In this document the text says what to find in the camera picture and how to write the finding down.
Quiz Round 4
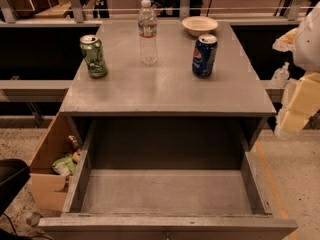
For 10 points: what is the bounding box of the grey top drawer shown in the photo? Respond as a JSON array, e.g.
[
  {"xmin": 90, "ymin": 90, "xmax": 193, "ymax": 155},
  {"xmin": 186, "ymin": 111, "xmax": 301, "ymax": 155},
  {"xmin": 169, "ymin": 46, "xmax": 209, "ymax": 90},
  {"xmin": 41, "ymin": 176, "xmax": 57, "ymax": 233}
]
[{"xmin": 40, "ymin": 117, "xmax": 297, "ymax": 240}]

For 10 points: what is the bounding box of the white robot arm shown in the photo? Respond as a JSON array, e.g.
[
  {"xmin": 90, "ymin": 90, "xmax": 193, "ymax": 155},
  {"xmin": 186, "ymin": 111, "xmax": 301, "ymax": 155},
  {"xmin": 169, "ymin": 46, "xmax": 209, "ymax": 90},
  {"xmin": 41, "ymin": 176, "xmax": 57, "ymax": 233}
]
[{"xmin": 272, "ymin": 2, "xmax": 320, "ymax": 139}]

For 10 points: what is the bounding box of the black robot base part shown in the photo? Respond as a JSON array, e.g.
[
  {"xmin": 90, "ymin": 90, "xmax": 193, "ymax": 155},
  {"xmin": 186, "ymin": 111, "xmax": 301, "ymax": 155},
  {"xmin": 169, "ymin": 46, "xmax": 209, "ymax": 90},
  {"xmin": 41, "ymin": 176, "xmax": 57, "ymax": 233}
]
[{"xmin": 0, "ymin": 159, "xmax": 30, "ymax": 215}]

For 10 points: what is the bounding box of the grey wooden drawer cabinet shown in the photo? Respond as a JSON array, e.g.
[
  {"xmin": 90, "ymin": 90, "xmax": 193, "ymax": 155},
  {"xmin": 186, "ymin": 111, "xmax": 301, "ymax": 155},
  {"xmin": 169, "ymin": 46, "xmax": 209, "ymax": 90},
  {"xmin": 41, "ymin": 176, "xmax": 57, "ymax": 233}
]
[{"xmin": 60, "ymin": 19, "xmax": 275, "ymax": 145}]

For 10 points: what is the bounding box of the blue Pepsi can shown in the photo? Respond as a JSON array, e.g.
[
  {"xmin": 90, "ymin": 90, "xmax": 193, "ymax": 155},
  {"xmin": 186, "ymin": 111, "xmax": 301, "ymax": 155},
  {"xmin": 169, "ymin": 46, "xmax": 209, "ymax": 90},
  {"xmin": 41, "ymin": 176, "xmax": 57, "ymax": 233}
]
[{"xmin": 192, "ymin": 34, "xmax": 218, "ymax": 78}]

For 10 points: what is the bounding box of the white bowl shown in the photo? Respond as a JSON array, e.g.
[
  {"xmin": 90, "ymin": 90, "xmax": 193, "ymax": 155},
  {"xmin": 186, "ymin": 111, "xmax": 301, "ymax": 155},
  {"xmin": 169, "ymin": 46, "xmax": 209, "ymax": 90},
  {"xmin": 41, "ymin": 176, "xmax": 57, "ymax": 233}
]
[{"xmin": 182, "ymin": 16, "xmax": 218, "ymax": 37}]

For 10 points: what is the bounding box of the clear plastic water bottle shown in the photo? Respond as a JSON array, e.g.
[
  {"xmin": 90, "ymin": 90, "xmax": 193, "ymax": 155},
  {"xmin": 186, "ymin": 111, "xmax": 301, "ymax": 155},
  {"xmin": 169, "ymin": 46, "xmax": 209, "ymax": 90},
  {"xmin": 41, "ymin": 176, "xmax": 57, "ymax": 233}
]
[{"xmin": 138, "ymin": 0, "xmax": 158, "ymax": 66}]

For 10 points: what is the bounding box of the green soda can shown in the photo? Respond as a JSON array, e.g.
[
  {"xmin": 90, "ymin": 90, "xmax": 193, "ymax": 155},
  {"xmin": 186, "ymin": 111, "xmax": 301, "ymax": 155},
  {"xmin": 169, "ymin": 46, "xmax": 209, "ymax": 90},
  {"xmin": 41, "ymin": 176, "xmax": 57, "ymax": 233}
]
[{"xmin": 80, "ymin": 35, "xmax": 108, "ymax": 78}]

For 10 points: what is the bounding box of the green snack bag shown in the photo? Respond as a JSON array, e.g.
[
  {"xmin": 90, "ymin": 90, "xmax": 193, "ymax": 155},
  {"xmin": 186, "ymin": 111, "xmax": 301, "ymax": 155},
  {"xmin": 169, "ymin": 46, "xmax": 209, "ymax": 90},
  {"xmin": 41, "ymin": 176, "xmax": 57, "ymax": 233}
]
[{"xmin": 51, "ymin": 156, "xmax": 77, "ymax": 176}]

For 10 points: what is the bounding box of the brown cardboard box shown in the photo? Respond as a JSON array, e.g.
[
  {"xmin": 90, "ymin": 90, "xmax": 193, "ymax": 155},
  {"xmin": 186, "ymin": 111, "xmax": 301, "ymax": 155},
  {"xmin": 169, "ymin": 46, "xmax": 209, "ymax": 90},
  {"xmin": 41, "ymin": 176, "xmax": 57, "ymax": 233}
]
[{"xmin": 30, "ymin": 114, "xmax": 74, "ymax": 211}]

